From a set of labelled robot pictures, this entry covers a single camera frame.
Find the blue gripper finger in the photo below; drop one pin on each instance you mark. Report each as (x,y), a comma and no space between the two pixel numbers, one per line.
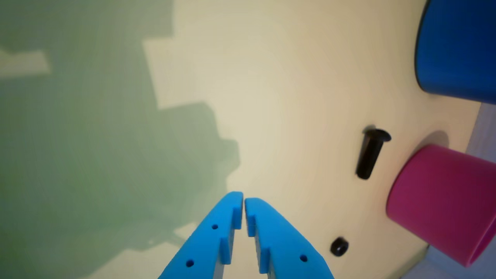
(283,244)
(205,244)

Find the black bolt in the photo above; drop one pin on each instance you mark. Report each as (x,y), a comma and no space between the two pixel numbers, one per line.
(371,153)

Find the pink round box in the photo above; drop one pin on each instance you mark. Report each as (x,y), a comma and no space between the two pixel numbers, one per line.
(445,201)

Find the blue round box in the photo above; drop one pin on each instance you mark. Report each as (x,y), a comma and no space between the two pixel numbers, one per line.
(459,48)

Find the black nut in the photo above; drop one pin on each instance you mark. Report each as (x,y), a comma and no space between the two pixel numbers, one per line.
(339,246)

